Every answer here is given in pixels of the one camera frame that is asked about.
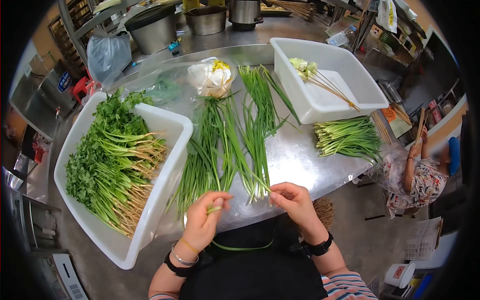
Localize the person's right hand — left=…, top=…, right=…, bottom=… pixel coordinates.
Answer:
left=269, top=182, right=328, bottom=244

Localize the person's left hand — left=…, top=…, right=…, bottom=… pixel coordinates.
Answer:
left=183, top=191, right=234, bottom=253

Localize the person's right thumb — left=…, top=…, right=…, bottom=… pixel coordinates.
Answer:
left=269, top=190, right=295, bottom=208

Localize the person's left index finger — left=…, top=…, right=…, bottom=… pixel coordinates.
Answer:
left=192, top=191, right=234, bottom=205

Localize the person's right index finger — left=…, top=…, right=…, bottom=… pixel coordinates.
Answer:
left=271, top=182, right=305, bottom=196

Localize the person's left thumb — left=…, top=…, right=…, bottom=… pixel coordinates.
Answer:
left=205, top=197, right=226, bottom=217

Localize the straw broom head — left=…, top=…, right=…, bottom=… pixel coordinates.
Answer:
left=299, top=197, right=335, bottom=238

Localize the pile of green chives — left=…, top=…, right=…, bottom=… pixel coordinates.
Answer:
left=166, top=94, right=241, bottom=227
left=238, top=64, right=302, bottom=205

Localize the long chive leaf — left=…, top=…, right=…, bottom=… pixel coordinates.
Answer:
left=211, top=239, right=275, bottom=252

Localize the large white plastic tub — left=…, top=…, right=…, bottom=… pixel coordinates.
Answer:
left=53, top=91, right=194, bottom=271

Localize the black wrist band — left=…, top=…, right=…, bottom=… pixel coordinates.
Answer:
left=164, top=249, right=206, bottom=278
left=300, top=231, right=334, bottom=258

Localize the pile of trimmed chive stems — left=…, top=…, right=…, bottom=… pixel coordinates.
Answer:
left=313, top=116, right=384, bottom=164

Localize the pile of bamboo skewers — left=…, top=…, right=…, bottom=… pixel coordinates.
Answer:
left=371, top=110, right=393, bottom=145

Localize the pile of green coriander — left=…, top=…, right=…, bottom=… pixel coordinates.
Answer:
left=65, top=88, right=168, bottom=239

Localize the bundle of vegetable skewers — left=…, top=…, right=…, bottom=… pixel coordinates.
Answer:
left=288, top=57, right=361, bottom=113

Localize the clear plastic bowl with wrappers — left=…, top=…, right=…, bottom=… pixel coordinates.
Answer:
left=186, top=56, right=238, bottom=99

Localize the clear plastic bag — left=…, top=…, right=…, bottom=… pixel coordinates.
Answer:
left=112, top=61, right=211, bottom=114

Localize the white plastic bucket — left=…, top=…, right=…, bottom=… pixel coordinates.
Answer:
left=384, top=262, right=416, bottom=289

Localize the bamboo skewers bunch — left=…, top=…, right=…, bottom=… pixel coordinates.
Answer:
left=414, top=107, right=427, bottom=148

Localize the white plastic crate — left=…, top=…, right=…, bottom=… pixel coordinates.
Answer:
left=404, top=216, right=444, bottom=262

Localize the clear plastic bottle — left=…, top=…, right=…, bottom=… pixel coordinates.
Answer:
left=325, top=25, right=357, bottom=48

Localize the red plastic stool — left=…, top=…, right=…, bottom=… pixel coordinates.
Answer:
left=71, top=68, right=97, bottom=104

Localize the grey plastic bag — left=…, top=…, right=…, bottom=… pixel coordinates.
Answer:
left=86, top=32, right=133, bottom=85

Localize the wide steel pot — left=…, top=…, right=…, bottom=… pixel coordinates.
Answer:
left=183, top=5, right=228, bottom=36

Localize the steel pot with black lid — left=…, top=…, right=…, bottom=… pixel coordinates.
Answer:
left=124, top=4, right=177, bottom=55

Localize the tray of bamboo skewers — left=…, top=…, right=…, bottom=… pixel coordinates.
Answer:
left=260, top=0, right=316, bottom=20

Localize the tall steel pot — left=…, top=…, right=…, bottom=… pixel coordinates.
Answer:
left=228, top=0, right=264, bottom=32

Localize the cluttered storage shelf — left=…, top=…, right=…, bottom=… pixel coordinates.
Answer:
left=355, top=0, right=429, bottom=69

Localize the steel cabinet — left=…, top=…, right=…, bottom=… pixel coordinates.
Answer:
left=9, top=69, right=78, bottom=140

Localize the white bag with yellow print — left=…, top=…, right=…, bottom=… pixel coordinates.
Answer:
left=376, top=0, right=398, bottom=34

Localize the metal tray rack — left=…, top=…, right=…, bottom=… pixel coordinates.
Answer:
left=48, top=0, right=126, bottom=77

